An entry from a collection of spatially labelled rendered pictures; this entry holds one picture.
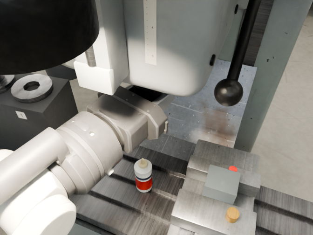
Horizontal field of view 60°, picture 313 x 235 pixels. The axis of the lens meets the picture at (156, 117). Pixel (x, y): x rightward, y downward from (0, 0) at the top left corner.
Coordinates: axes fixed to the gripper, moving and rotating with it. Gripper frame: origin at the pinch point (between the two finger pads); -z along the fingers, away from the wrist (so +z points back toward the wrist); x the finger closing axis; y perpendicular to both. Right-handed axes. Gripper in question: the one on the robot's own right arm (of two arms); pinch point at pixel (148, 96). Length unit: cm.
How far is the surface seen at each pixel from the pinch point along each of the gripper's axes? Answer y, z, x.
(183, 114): 29.5, -26.4, 7.7
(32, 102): 11.4, 7.0, 27.1
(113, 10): -19.1, 10.3, -4.8
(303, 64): 121, -237, -2
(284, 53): 8.4, -41.3, -11.0
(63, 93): 12.7, 0.0, 25.9
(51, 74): 116, -75, 171
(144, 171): 21.6, 0.9, 0.9
